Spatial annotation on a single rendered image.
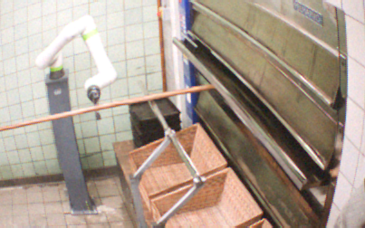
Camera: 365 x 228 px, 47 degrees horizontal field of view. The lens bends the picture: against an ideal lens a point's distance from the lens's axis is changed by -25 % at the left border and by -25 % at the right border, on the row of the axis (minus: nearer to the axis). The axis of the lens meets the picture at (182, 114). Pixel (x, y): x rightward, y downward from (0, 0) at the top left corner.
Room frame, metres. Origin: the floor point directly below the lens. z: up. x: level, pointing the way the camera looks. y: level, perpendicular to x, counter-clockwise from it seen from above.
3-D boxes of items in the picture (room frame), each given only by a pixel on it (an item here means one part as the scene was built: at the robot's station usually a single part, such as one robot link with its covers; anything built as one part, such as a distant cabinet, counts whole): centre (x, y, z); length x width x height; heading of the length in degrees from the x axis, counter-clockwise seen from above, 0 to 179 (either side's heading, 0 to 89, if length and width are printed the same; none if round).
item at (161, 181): (2.84, 0.06, 0.72); 0.56 x 0.49 x 0.28; 14
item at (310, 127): (2.34, -0.34, 1.54); 1.79 x 0.11 x 0.19; 14
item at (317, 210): (2.34, -0.36, 1.16); 1.80 x 0.06 x 0.04; 14
